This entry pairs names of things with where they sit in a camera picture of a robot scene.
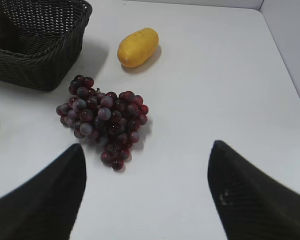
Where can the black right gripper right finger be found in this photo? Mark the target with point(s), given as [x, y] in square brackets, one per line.
[251, 205]

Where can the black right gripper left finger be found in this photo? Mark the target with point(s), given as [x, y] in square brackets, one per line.
[46, 206]

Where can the dark red apple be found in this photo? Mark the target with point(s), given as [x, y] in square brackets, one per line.
[9, 36]

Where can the black woven basket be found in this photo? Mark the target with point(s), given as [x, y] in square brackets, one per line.
[50, 41]

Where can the purple grape bunch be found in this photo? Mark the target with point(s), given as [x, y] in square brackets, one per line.
[111, 119]

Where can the yellow mango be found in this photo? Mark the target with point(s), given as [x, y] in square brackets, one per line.
[135, 49]

